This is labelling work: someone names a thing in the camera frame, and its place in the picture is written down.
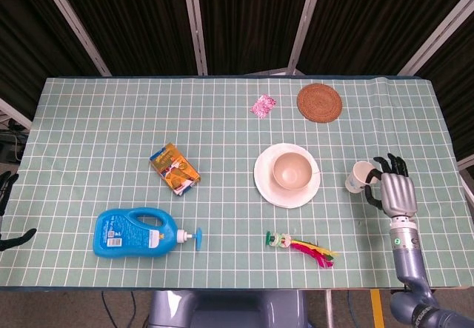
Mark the beige bowl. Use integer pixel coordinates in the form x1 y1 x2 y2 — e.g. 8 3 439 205
273 152 313 190

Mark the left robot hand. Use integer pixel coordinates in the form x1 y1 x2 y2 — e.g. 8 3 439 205
0 171 38 252

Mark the blue detergent pump bottle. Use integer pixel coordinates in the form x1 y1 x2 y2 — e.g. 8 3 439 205
92 207 204 258

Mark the pink patterned sachet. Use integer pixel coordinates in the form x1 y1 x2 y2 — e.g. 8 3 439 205
250 94 278 119

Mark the white framed dark screen panel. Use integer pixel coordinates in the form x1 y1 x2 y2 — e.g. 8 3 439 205
181 0 327 76
0 0 112 129
287 0 474 77
36 0 208 77

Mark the grey robot torso base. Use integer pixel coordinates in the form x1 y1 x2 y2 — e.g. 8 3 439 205
147 289 309 328

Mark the feather shuttlecock green base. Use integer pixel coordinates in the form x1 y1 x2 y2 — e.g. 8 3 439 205
265 230 339 270

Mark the orange and blue carton box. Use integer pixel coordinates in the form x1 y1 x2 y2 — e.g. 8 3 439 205
149 142 201 197

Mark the white plate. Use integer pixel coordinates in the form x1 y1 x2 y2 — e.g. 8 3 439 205
253 142 321 209

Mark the green checkered tablecloth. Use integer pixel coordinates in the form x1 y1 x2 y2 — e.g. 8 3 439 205
0 76 467 289

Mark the round woven rattan coaster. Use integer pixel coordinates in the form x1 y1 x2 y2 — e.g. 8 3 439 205
296 83 343 124

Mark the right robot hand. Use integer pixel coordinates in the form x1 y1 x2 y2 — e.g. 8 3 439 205
361 153 418 218

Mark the white paper cup blue flower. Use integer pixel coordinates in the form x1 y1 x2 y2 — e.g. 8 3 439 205
344 161 374 195

